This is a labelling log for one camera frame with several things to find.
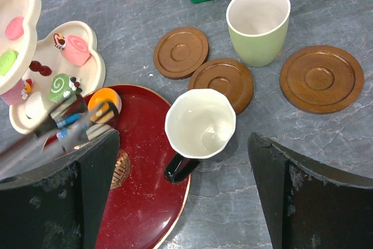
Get orange donut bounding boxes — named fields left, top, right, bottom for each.
left=87, top=87, right=122, bottom=123

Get red round tray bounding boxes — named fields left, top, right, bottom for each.
left=43, top=84, right=191, bottom=249

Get brown wooden coaster left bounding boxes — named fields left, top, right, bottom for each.
left=153, top=26, right=209, bottom=80

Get black and white mug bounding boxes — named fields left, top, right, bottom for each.
left=164, top=89, right=236, bottom=184

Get brown wooden coaster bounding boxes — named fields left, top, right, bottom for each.
left=153, top=26, right=209, bottom=80
left=280, top=45, right=364, bottom=114
left=188, top=58, right=254, bottom=114

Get blue donut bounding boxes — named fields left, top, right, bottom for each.
left=55, top=113, right=105, bottom=150

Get metal tongs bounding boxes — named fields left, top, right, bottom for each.
left=1, top=94, right=119, bottom=180

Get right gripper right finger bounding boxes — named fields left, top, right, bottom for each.
left=248, top=132, right=372, bottom=248

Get brown wooden coaster right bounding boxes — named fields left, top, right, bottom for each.
left=280, top=45, right=364, bottom=114

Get pink cookie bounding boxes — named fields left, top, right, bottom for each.
left=5, top=16, right=24, bottom=41

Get light green mug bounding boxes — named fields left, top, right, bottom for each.
left=226, top=0, right=291, bottom=67

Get cream three-tier dessert stand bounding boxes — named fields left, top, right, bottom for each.
left=1, top=0, right=105, bottom=134

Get brown wooden coaster middle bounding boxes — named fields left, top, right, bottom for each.
left=188, top=58, right=254, bottom=114

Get green swirl roll cake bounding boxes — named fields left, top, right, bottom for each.
left=49, top=73, right=82, bottom=103

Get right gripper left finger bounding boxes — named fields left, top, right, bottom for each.
left=1, top=129, right=119, bottom=248

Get green cookie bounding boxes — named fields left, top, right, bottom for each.
left=0, top=50, right=18, bottom=76

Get pink swirl roll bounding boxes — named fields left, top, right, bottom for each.
left=53, top=33, right=90, bottom=66
left=1, top=78, right=33, bottom=106

